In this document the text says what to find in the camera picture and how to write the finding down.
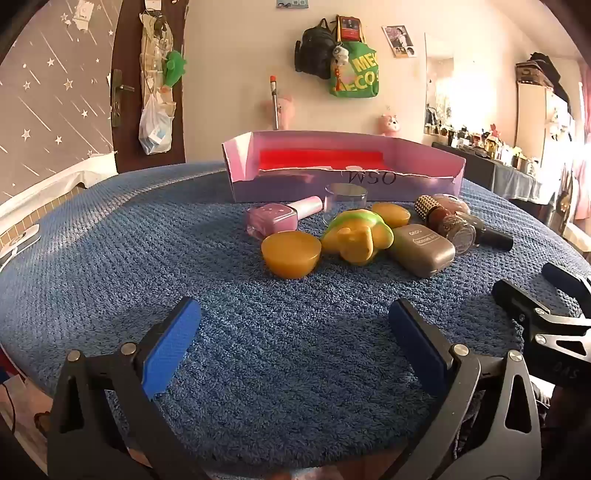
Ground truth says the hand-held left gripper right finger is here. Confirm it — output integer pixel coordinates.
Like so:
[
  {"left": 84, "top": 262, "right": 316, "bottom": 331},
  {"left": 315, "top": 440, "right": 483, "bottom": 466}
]
[{"left": 383, "top": 298, "right": 542, "bottom": 480}]

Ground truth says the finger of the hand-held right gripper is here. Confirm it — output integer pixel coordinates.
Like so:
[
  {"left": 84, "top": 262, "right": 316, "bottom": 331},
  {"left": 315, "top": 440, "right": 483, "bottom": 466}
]
[
  {"left": 492, "top": 278, "right": 561, "bottom": 325},
  {"left": 541, "top": 262, "right": 591, "bottom": 319}
]

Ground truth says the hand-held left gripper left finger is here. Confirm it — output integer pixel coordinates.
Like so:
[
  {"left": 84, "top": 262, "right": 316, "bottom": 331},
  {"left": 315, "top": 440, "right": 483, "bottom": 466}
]
[{"left": 47, "top": 296, "right": 213, "bottom": 480}]

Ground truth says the glitter nail polish bottle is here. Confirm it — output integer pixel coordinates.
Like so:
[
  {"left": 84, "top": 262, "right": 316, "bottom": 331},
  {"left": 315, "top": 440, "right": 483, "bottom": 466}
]
[{"left": 427, "top": 208, "right": 476, "bottom": 256}]

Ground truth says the pink round compact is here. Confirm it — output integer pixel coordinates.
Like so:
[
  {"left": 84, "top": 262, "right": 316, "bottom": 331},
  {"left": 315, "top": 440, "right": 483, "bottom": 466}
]
[{"left": 431, "top": 194, "right": 472, "bottom": 217}]

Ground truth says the green yellow turtle toy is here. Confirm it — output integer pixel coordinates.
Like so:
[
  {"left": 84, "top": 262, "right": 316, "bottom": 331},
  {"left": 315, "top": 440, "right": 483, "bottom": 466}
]
[{"left": 321, "top": 209, "right": 394, "bottom": 265}]

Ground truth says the silver ribbed metal block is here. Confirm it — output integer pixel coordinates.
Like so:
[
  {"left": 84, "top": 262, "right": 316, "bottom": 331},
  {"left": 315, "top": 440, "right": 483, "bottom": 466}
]
[{"left": 414, "top": 195, "right": 440, "bottom": 221}]

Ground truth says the amber dome soap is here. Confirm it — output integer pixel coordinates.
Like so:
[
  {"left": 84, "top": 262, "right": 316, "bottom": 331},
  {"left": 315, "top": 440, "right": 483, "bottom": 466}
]
[
  {"left": 372, "top": 202, "right": 411, "bottom": 229},
  {"left": 261, "top": 231, "right": 322, "bottom": 279}
]

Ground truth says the pink nail polish bottle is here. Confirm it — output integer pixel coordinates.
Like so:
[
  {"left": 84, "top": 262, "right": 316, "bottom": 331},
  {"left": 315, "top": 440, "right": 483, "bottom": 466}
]
[{"left": 245, "top": 196, "right": 323, "bottom": 240}]

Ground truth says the pink cardboard box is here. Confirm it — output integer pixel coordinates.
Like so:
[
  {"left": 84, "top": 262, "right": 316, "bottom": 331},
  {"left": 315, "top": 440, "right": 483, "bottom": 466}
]
[{"left": 222, "top": 130, "right": 467, "bottom": 204}]

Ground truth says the blue terry blanket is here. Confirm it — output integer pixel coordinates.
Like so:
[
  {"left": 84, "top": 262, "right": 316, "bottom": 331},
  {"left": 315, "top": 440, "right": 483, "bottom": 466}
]
[{"left": 0, "top": 161, "right": 591, "bottom": 472}]

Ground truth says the table with dark cloth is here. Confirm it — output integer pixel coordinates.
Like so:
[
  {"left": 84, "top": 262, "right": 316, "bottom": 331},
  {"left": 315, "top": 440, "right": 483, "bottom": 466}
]
[{"left": 431, "top": 141, "right": 546, "bottom": 204}]

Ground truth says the row of bottles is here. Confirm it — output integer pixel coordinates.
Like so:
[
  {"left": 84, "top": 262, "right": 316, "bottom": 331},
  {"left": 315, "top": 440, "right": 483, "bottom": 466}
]
[{"left": 425, "top": 121, "right": 541, "bottom": 176}]

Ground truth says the clear glass jar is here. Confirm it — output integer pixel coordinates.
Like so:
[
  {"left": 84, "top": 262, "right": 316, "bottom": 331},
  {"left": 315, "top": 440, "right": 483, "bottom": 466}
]
[{"left": 323, "top": 183, "right": 369, "bottom": 217}]

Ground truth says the white wardrobe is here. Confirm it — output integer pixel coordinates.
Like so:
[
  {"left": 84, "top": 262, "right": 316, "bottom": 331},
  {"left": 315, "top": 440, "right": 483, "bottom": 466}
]
[{"left": 515, "top": 78, "right": 583, "bottom": 162}]

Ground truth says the white plastic sheet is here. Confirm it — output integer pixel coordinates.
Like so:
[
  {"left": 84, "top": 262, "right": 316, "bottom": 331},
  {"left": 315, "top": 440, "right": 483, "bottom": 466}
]
[{"left": 0, "top": 152, "right": 116, "bottom": 217}]

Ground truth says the brown door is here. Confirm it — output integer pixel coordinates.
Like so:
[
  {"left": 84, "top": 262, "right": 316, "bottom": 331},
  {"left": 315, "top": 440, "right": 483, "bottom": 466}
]
[{"left": 111, "top": 0, "right": 190, "bottom": 172}]

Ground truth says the pink pig plush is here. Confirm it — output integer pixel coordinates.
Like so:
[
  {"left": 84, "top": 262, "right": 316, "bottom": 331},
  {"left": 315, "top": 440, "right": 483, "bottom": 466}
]
[{"left": 379, "top": 113, "right": 402, "bottom": 138}]

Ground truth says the white plastic bag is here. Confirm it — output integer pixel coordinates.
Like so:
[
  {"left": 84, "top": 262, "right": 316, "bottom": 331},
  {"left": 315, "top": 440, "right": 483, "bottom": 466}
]
[{"left": 139, "top": 95, "right": 174, "bottom": 155}]

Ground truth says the pale pink plush toy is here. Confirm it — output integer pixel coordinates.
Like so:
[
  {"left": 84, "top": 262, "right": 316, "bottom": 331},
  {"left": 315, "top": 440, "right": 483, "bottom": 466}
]
[{"left": 263, "top": 95, "right": 294, "bottom": 131}]

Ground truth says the mop pole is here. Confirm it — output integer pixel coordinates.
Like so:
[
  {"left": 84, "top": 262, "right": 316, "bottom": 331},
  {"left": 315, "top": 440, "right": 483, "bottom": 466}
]
[{"left": 270, "top": 75, "right": 281, "bottom": 131}]

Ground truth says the green tote bag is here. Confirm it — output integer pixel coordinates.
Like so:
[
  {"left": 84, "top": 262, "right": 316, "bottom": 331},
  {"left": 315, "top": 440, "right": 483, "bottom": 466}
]
[{"left": 329, "top": 41, "right": 380, "bottom": 99}]

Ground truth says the green plush toy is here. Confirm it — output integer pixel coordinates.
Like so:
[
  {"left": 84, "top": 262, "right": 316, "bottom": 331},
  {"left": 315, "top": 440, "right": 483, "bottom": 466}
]
[{"left": 161, "top": 50, "right": 188, "bottom": 88}]

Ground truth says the beige hanging organizer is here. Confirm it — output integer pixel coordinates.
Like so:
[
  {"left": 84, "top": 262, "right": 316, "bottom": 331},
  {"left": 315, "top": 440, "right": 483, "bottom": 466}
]
[{"left": 140, "top": 9, "right": 177, "bottom": 139}]

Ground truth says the black backpack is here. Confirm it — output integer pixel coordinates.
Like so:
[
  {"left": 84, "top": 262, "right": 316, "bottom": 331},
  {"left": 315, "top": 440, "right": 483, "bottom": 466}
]
[{"left": 294, "top": 18, "right": 338, "bottom": 80}]

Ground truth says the red hanging pouch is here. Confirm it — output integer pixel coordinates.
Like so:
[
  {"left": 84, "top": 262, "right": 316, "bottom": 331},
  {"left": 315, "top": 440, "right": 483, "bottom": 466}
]
[{"left": 336, "top": 15, "right": 365, "bottom": 43}]

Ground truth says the torn white paper patch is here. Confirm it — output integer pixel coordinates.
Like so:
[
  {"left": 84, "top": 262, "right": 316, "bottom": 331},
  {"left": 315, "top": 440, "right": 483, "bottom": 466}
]
[{"left": 74, "top": 0, "right": 95, "bottom": 31}]

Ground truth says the wall mirror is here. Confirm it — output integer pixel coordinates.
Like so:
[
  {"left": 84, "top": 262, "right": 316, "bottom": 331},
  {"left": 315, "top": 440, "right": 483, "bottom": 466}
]
[{"left": 424, "top": 32, "right": 455, "bottom": 134}]

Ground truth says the brass door handle plate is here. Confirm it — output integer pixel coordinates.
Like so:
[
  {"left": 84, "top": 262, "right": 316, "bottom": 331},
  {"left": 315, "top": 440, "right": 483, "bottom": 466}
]
[{"left": 111, "top": 69, "right": 136, "bottom": 127}]

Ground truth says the wall photo poster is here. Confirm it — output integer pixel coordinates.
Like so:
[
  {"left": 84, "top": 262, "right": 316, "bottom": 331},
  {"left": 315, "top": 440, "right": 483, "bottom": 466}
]
[{"left": 382, "top": 25, "right": 417, "bottom": 59}]

